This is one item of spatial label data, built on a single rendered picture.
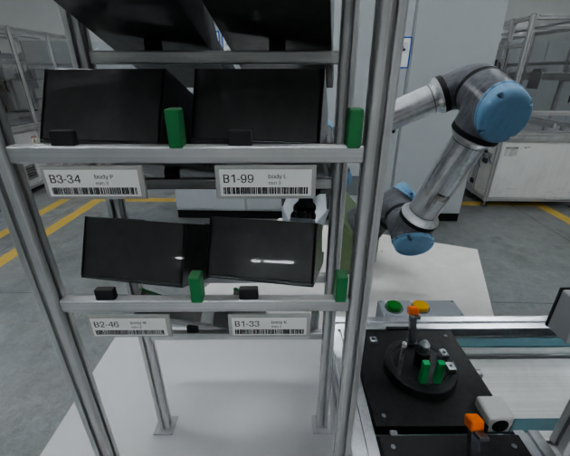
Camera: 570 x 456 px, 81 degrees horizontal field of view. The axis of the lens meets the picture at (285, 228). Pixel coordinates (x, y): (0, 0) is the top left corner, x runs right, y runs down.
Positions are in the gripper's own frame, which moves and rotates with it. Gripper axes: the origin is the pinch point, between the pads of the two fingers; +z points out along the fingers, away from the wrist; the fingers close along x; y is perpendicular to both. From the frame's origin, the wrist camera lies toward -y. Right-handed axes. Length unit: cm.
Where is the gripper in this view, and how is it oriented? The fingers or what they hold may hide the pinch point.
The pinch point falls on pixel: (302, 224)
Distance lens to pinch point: 62.4
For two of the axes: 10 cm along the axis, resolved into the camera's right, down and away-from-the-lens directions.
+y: 0.8, 6.5, 7.6
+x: -9.8, -0.7, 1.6
